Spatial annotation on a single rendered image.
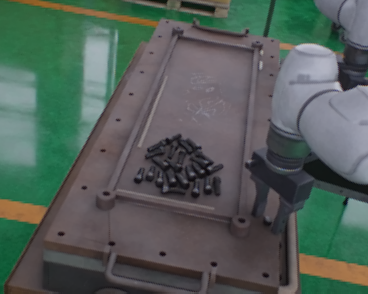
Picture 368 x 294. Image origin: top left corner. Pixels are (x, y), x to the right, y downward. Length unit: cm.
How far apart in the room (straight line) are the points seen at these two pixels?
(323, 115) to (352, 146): 8
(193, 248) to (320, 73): 42
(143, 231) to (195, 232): 11
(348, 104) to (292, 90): 12
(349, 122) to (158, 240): 45
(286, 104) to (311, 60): 9
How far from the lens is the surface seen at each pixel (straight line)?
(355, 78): 177
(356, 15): 172
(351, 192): 267
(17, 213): 333
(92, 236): 115
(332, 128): 94
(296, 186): 112
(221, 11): 640
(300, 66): 102
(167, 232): 118
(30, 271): 127
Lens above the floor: 213
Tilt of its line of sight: 32 degrees down
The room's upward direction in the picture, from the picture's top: 9 degrees clockwise
